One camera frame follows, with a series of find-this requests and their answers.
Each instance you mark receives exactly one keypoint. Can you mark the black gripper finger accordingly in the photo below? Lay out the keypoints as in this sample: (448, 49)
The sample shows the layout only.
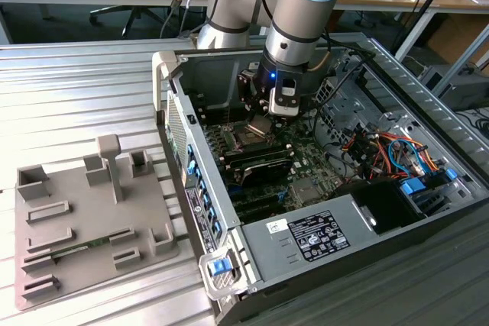
(248, 89)
(282, 121)

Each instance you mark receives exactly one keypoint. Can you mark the silver green CPU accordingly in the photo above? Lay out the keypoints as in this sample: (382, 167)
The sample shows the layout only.
(260, 125)

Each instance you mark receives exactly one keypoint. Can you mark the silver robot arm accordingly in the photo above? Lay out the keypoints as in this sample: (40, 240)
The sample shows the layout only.
(298, 17)

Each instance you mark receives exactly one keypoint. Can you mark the metal CPU socket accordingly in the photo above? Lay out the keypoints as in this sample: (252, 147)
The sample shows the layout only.
(237, 139)

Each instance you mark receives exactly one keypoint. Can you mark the grey open PC case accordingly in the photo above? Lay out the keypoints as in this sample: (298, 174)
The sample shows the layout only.
(210, 78)

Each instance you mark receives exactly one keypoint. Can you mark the green motherboard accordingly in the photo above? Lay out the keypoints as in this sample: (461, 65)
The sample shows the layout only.
(313, 162)

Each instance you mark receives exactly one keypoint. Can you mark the black graphics card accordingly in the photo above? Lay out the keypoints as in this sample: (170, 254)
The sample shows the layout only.
(267, 173)

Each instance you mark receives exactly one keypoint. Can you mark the grey metal drive cage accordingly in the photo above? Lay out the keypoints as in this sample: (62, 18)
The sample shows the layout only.
(338, 120)

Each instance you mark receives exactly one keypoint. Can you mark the grey power supply unit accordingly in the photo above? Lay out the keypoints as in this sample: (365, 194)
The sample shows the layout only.
(269, 257)

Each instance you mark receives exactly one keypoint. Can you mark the blue disk carrier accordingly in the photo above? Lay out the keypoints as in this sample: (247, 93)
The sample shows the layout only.
(412, 190)

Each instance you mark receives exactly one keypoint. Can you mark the blue case latch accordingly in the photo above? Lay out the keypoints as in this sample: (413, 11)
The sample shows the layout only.
(219, 266)

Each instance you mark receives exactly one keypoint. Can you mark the black office chair base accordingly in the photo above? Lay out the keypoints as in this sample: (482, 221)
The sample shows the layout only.
(109, 11)

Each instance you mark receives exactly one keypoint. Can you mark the small blue plastic clip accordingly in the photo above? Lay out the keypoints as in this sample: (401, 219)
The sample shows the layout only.
(451, 174)

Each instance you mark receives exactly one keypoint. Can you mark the grey desktop computer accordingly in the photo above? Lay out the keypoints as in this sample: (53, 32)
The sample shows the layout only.
(462, 89)

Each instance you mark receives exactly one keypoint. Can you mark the brown cardboard box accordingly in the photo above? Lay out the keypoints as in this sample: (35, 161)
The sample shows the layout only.
(458, 39)

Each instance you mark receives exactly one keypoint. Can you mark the grey-brown parts rack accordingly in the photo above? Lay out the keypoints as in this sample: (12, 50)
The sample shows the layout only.
(95, 219)

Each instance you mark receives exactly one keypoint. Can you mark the green RAM stick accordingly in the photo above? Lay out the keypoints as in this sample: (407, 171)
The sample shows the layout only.
(97, 243)

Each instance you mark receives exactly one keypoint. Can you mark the black plastic duct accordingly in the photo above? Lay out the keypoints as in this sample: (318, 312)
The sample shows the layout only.
(382, 204)

